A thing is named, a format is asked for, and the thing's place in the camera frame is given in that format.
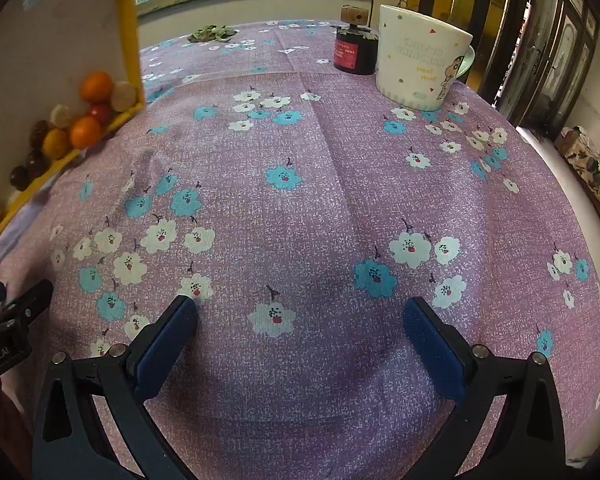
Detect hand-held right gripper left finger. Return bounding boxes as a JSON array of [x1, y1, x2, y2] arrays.
[[31, 294, 199, 480]]

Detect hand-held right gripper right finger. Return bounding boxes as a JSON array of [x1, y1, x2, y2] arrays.
[[401, 296, 568, 480]]

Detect dull orange round fruit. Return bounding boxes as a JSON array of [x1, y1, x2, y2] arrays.
[[42, 128, 72, 159]]

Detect orange tangerine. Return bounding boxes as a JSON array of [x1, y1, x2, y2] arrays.
[[70, 116, 102, 150], [79, 71, 115, 102]]

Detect yellow cardboard box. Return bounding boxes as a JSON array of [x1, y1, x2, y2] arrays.
[[0, 0, 146, 261]]

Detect purple floral tablecloth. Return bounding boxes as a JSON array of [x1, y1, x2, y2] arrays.
[[0, 19, 600, 480]]

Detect floral patterned cushion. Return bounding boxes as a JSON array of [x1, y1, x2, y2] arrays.
[[554, 127, 600, 221]]

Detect white printed cup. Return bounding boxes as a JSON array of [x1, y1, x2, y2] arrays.
[[375, 4, 476, 112]]

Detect black jar with wooden lid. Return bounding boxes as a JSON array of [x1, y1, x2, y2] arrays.
[[333, 5, 379, 77]]

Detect green leaves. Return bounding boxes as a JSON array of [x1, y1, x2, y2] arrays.
[[187, 24, 238, 43]]

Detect dark wooden cabinet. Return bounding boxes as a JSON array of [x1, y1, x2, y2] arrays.
[[475, 0, 600, 131]]

